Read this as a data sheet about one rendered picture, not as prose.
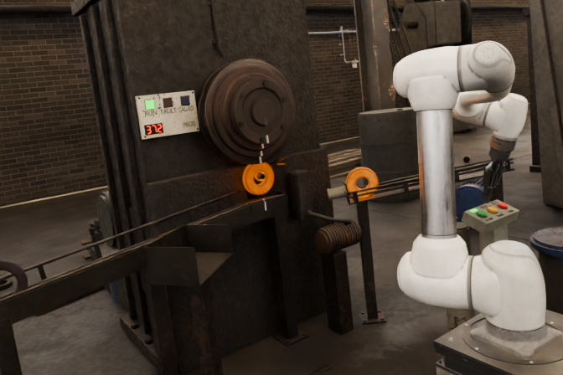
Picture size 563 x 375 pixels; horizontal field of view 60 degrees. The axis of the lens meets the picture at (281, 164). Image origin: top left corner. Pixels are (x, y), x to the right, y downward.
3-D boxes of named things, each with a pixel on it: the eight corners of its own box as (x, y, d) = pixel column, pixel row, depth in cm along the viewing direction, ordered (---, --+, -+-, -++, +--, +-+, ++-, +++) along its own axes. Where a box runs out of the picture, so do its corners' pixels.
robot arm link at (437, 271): (471, 319, 137) (393, 310, 147) (478, 300, 151) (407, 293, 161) (461, 39, 133) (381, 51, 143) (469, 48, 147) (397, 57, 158)
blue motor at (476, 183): (449, 228, 382) (446, 184, 377) (469, 208, 427) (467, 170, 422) (491, 230, 364) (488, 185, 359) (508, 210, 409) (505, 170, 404)
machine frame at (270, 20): (119, 326, 275) (63, 2, 249) (278, 269, 334) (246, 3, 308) (167, 382, 215) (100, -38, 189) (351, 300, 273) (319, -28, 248)
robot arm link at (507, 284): (546, 336, 129) (544, 255, 125) (472, 326, 138) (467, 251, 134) (547, 309, 143) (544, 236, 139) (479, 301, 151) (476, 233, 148)
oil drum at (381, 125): (353, 198, 512) (344, 113, 499) (392, 187, 545) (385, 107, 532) (395, 206, 463) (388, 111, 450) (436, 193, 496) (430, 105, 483)
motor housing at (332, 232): (322, 330, 245) (310, 226, 237) (354, 315, 257) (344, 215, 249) (338, 339, 234) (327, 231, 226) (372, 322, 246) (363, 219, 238)
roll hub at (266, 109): (279, 76, 222) (287, 137, 226) (224, 84, 207) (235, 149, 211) (286, 75, 217) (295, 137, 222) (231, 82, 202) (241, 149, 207)
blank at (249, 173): (235, 177, 221) (239, 177, 219) (258, 153, 227) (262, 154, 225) (255, 201, 228) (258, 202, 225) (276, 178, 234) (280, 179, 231)
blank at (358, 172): (360, 203, 244) (360, 205, 241) (339, 181, 244) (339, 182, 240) (384, 183, 242) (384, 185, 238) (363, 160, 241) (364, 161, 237)
